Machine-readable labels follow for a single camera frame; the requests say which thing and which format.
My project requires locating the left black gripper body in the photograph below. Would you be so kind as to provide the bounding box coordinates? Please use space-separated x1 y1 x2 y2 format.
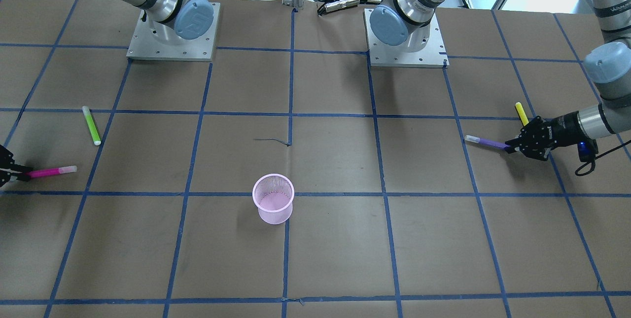
518 111 581 161

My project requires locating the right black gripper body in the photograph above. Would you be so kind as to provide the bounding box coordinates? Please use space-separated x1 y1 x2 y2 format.
0 145 14 187

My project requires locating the pink pen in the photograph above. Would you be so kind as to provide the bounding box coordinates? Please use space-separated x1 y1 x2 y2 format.
26 166 77 178

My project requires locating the purple pen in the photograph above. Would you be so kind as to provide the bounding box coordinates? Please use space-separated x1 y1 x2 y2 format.
464 135 510 150

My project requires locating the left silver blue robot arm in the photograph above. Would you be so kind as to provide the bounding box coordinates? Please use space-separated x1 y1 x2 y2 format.
367 0 631 161

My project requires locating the pink mesh cup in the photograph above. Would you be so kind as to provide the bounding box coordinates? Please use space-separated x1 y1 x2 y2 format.
252 174 295 224

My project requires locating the yellow pen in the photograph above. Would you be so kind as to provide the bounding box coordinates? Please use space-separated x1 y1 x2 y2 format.
514 102 529 127

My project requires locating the green pen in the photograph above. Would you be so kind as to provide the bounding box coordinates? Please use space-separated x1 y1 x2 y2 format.
82 106 102 146

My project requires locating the brown paper table mat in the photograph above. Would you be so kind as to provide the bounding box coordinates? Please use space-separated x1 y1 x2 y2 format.
1 0 630 318

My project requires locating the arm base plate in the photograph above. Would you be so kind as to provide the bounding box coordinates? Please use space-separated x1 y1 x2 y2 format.
364 8 449 68
126 1 221 62

